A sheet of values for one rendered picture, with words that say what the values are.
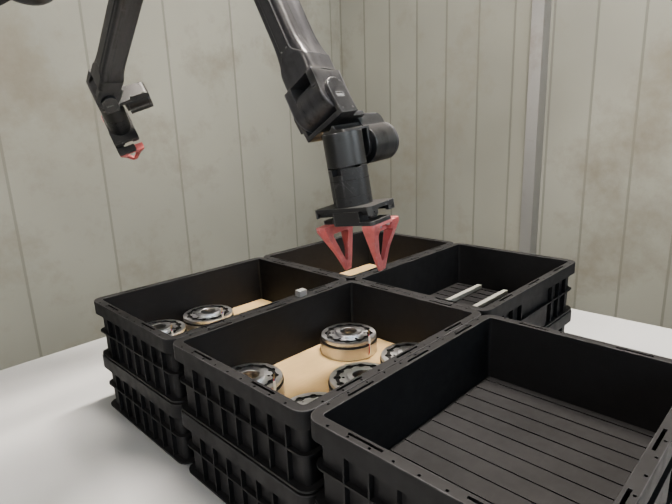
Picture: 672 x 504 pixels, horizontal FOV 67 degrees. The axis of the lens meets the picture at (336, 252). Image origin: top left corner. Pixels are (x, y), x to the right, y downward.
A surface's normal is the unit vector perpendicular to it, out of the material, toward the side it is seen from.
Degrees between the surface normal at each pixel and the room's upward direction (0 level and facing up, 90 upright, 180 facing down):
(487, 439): 0
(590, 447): 0
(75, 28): 90
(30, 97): 90
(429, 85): 90
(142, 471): 0
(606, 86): 90
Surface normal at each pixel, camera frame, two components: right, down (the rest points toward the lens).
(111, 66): 0.47, 0.83
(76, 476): -0.04, -0.97
